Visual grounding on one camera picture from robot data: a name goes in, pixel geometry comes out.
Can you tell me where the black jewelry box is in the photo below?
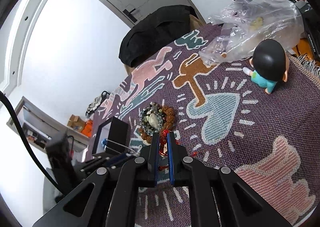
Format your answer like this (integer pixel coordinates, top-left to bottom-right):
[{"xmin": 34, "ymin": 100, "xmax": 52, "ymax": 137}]
[{"xmin": 92, "ymin": 116, "xmax": 128, "ymax": 157}]

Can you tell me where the black cable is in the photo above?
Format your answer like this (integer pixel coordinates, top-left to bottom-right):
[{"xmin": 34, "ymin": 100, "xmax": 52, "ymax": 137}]
[{"xmin": 0, "ymin": 90, "xmax": 66, "ymax": 196}]

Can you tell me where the grey wall shelf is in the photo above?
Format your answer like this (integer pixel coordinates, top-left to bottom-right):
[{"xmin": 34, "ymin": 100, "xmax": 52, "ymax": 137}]
[{"xmin": 15, "ymin": 97, "xmax": 89, "ymax": 152}]

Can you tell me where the black shoe rack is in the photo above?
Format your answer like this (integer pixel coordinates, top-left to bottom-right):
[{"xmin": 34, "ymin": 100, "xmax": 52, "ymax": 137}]
[{"xmin": 85, "ymin": 90, "xmax": 111, "ymax": 119}]

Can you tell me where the silver chain necklace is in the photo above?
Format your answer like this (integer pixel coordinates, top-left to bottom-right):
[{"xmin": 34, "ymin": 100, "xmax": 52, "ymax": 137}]
[{"xmin": 105, "ymin": 139, "xmax": 141, "ymax": 156}]

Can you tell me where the black door handle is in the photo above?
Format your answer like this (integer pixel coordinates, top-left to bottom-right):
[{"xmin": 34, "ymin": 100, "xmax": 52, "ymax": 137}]
[{"xmin": 123, "ymin": 8, "xmax": 138, "ymax": 23}]

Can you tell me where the orange box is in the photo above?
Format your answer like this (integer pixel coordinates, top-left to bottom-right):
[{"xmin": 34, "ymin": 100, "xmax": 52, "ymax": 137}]
[{"xmin": 81, "ymin": 119, "xmax": 93, "ymax": 138}]

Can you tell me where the black cloth on chair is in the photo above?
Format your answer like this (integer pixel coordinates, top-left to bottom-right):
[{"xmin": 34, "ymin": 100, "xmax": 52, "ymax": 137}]
[{"xmin": 119, "ymin": 5, "xmax": 197, "ymax": 68}]

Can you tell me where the red cord charm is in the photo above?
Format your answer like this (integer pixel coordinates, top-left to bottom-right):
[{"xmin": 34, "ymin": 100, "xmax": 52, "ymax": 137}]
[{"xmin": 159, "ymin": 129, "xmax": 170, "ymax": 158}]

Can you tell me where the cardboard box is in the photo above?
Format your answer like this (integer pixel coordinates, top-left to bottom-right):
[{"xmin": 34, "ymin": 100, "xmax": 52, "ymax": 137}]
[{"xmin": 67, "ymin": 114, "xmax": 86, "ymax": 132}]

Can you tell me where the white jade pendant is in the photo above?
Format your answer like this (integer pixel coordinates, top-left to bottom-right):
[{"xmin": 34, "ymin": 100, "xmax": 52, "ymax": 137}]
[{"xmin": 148, "ymin": 113, "xmax": 161, "ymax": 129}]

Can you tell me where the patterned woven purple blanket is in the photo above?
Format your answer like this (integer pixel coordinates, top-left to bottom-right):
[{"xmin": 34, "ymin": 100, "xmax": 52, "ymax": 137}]
[{"xmin": 93, "ymin": 24, "xmax": 319, "ymax": 226}]

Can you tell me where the dark and green bead bracelet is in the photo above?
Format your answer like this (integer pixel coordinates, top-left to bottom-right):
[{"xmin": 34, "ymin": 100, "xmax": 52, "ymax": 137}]
[{"xmin": 139, "ymin": 102, "xmax": 167, "ymax": 132}]

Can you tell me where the black haired boy figurine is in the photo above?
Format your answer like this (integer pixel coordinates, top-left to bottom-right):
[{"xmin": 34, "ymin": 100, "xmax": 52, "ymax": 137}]
[{"xmin": 242, "ymin": 39, "xmax": 290, "ymax": 94}]

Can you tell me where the clear plastic bag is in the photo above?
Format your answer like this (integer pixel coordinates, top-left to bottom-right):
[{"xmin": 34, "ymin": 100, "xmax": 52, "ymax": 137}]
[{"xmin": 199, "ymin": 0, "xmax": 304, "ymax": 67}]

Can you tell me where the brown walnut bead bracelet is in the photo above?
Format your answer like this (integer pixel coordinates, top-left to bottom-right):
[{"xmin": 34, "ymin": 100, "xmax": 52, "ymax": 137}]
[{"xmin": 138, "ymin": 106, "xmax": 176, "ymax": 145}]

